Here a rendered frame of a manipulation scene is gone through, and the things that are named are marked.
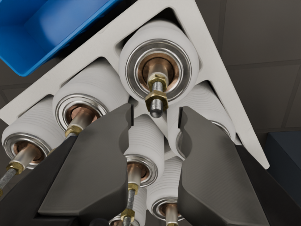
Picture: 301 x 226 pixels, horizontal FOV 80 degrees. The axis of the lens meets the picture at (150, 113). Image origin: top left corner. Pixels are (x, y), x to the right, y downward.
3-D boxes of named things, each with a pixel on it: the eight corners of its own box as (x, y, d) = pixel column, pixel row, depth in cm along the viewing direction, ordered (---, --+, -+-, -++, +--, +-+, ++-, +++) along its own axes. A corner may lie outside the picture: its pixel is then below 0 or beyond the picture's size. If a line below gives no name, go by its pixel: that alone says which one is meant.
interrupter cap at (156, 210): (186, 192, 32) (187, 195, 31) (195, 215, 35) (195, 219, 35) (146, 198, 33) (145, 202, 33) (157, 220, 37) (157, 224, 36)
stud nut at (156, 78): (169, 78, 18) (169, 81, 17) (164, 93, 19) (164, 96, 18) (150, 72, 18) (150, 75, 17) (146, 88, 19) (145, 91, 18)
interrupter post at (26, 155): (32, 143, 28) (17, 158, 25) (41, 154, 29) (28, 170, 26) (19, 146, 28) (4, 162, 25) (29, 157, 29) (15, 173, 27)
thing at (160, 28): (187, 19, 34) (208, 30, 18) (180, 69, 39) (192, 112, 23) (135, 15, 34) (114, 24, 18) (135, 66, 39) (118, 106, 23)
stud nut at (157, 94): (171, 94, 15) (172, 98, 14) (165, 111, 16) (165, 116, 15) (148, 87, 14) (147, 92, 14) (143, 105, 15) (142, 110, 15)
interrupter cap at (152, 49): (196, 40, 19) (197, 41, 18) (185, 103, 23) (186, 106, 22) (125, 35, 19) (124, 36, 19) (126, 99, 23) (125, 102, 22)
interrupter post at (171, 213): (175, 202, 34) (177, 221, 31) (178, 210, 35) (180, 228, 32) (163, 204, 34) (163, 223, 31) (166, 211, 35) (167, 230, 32)
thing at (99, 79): (143, 66, 39) (131, 106, 23) (125, 101, 43) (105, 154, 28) (101, 43, 37) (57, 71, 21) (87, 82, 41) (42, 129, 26)
